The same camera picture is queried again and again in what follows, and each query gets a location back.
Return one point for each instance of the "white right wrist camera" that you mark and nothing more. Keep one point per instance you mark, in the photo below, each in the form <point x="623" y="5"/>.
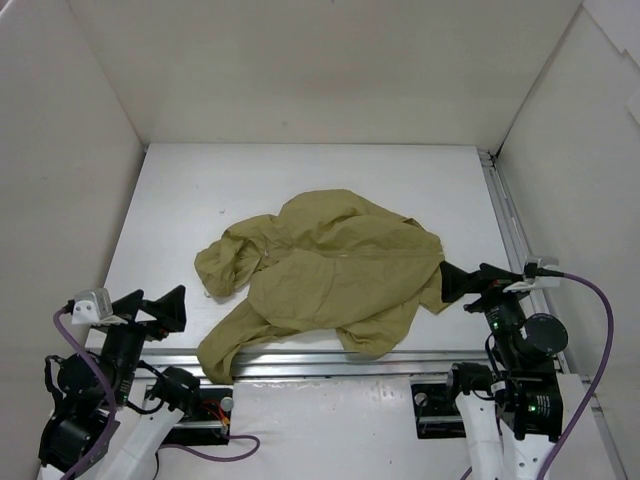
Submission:
<point x="539" y="272"/>

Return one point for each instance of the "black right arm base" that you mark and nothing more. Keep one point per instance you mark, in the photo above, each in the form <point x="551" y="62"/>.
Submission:
<point x="436" y="415"/>

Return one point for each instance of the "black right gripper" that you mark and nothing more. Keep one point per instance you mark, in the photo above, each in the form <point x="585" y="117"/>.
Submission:
<point x="493" y="290"/>

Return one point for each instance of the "olive yellow hooded jacket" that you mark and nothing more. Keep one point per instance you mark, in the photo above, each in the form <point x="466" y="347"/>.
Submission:
<point x="329" y="260"/>

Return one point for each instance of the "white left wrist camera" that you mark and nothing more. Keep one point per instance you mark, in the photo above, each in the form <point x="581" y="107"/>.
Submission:
<point x="93" y="308"/>

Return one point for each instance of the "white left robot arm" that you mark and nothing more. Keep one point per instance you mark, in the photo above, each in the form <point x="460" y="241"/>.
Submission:
<point x="112" y="410"/>

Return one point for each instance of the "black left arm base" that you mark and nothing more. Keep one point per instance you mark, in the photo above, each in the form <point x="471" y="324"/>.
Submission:
<point x="203" y="427"/>

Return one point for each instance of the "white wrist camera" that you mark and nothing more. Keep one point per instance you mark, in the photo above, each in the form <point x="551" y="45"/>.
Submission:
<point x="93" y="308"/>
<point x="539" y="272"/>

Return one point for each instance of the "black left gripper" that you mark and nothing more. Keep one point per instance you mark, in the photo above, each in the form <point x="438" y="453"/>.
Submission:
<point x="133" y="320"/>

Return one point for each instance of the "aluminium front rail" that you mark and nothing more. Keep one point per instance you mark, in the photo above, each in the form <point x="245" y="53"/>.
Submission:
<point x="307" y="365"/>

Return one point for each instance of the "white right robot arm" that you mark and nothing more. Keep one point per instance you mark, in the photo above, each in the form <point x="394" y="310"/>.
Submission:
<point x="511" y="408"/>

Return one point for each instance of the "aluminium rail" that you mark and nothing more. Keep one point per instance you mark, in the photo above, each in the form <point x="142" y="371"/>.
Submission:
<point x="519" y="256"/>
<point x="307" y="365"/>

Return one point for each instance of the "aluminium right side rail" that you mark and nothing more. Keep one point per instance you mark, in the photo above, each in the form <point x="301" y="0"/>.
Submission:
<point x="519" y="256"/>

